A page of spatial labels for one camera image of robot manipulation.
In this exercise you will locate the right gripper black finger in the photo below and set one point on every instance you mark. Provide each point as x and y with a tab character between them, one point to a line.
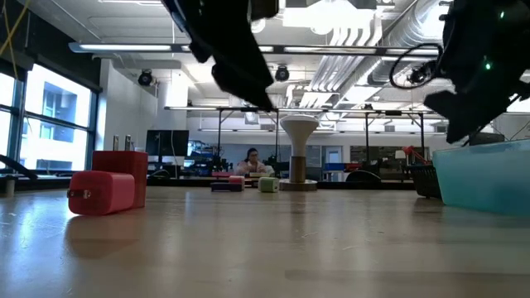
468	113

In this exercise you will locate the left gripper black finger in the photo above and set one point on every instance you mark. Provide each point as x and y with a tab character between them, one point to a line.
248	85

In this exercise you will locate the dark violet rectangular box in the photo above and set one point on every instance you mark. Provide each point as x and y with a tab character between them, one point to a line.
225	187

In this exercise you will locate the dark red wall adapter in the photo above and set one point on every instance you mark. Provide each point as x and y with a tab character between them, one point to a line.
124	174

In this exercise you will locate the large office window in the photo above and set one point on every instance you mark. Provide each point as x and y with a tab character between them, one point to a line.
54	103

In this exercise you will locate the red desk lamp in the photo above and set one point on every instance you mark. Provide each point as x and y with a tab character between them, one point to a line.
409	149

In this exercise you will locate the white dome brass base lamp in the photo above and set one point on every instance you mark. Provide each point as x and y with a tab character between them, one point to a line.
299	132

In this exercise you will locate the teal translucent plastic bin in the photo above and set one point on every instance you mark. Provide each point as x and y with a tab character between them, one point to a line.
484	182

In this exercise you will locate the person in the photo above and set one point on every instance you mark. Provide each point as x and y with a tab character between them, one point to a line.
252	165

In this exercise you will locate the black mesh basket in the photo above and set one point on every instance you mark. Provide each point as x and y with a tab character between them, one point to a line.
424	182

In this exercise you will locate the long ceiling light bar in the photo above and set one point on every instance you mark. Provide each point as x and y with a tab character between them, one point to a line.
124	47

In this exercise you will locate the black computer monitor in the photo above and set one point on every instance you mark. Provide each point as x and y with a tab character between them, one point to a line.
165	142

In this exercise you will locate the blue storage bin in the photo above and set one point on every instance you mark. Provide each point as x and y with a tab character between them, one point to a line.
335	166

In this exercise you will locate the background black gantry frame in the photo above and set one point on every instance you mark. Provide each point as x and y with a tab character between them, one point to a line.
219	132
367	136

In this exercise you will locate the pink white wall charger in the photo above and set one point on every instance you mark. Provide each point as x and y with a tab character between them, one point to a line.
237	179

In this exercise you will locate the mint green wall charger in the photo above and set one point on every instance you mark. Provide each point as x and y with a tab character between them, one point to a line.
268	185

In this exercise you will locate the coral red wall charger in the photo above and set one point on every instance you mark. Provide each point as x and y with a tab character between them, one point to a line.
103	192

